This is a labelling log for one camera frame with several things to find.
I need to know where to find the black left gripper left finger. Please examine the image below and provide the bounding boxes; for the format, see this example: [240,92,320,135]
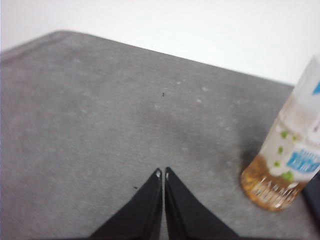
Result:
[89,167,164,240]

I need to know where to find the jasmine oolong tea bottle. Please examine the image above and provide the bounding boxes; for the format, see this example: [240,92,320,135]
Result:
[240,53,320,212]

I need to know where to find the dark blue rectangular tray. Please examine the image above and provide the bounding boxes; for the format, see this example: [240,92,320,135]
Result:
[301,172,320,226]

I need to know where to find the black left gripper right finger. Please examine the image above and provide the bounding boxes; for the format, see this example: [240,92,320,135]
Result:
[163,166,241,240]

